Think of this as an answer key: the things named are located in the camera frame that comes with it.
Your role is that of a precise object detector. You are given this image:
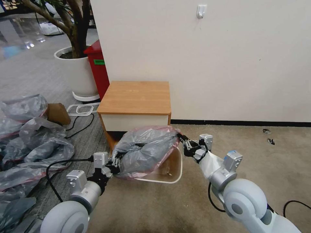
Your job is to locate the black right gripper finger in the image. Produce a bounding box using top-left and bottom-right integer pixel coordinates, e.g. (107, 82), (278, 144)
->
(182, 141), (195, 153)
(178, 132), (194, 144)

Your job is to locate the grey translucent garbage bag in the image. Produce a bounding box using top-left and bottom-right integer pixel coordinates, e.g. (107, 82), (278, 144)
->
(0, 160), (71, 197)
(0, 94), (49, 123)
(5, 117), (75, 168)
(0, 196), (37, 233)
(112, 125), (182, 180)

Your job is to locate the white trash can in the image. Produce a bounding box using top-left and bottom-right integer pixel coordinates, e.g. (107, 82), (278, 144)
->
(136, 146), (183, 184)

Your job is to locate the wooden side table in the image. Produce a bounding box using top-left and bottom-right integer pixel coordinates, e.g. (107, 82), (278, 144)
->
(97, 81), (172, 151)

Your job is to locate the brown cardboard piece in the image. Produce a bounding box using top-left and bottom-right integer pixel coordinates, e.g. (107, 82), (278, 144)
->
(46, 103), (72, 126)

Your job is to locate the white round planter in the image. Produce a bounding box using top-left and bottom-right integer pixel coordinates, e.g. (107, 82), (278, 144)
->
(53, 46), (101, 102)

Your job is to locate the red bin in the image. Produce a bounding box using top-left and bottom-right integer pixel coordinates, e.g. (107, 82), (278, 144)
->
(83, 39), (110, 101)

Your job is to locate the brown tree trunk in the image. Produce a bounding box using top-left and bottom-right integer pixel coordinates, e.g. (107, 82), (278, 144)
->
(21, 0), (92, 59)

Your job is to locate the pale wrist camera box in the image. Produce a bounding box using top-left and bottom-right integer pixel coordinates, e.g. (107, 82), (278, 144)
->
(93, 152), (109, 170)
(199, 134), (213, 149)

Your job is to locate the black floor cable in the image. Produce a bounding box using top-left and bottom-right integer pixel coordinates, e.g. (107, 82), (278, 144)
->
(65, 112), (96, 139)

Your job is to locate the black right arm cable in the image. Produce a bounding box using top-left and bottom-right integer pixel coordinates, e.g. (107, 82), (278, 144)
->
(207, 182), (227, 213)

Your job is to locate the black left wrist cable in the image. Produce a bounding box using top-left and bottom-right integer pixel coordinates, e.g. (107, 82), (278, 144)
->
(46, 157), (96, 203)

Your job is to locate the white wall hook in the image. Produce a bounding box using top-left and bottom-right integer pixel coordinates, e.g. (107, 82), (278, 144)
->
(196, 4), (208, 19)

